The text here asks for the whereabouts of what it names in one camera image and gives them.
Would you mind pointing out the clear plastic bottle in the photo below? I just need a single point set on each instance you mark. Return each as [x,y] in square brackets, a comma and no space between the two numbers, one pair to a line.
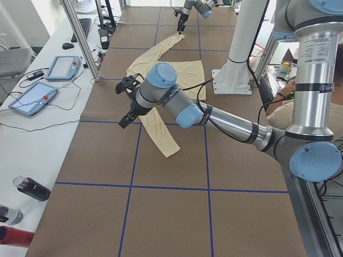
[10,215]

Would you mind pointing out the black power adapter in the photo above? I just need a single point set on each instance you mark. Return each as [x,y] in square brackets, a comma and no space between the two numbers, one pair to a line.
[104,38]

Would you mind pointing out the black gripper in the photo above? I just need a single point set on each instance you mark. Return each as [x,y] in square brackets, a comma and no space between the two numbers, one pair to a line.
[183,19]
[133,107]

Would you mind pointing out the aluminium frame post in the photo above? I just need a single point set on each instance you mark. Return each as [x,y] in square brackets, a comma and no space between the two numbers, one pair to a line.
[76,27]

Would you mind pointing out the black bottle clear cap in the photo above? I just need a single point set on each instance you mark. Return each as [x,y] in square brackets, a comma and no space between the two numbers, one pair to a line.
[31,188]

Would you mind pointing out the blue teach pendant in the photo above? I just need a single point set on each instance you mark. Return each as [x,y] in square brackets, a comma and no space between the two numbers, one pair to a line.
[63,68]
[31,101]

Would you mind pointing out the white camera post base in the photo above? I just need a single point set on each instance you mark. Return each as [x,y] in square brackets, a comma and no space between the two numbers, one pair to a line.
[233,77]

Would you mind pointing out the black computer mouse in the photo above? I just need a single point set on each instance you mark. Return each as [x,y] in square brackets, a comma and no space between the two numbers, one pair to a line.
[66,46]

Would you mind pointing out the red bottle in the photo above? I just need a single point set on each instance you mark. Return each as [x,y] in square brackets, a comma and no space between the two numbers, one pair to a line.
[16,237]

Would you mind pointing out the seated person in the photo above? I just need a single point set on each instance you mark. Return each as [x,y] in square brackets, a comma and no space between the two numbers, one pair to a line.
[310,110]

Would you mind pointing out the black keyboard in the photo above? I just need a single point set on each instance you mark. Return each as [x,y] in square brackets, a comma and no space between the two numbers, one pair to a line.
[85,25]

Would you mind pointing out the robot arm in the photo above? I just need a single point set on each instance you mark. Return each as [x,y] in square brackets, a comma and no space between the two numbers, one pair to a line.
[204,8]
[304,146]

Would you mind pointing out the far blue teach pendant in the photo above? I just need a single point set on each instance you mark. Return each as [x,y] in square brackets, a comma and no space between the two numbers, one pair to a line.
[63,68]

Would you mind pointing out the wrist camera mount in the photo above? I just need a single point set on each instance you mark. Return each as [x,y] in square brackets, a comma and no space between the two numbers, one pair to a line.
[129,85]

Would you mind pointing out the near blue teach pendant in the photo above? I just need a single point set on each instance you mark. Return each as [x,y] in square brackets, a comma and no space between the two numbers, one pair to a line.
[31,101]

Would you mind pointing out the grey office chair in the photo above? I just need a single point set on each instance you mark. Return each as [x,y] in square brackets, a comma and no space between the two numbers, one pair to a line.
[15,61]

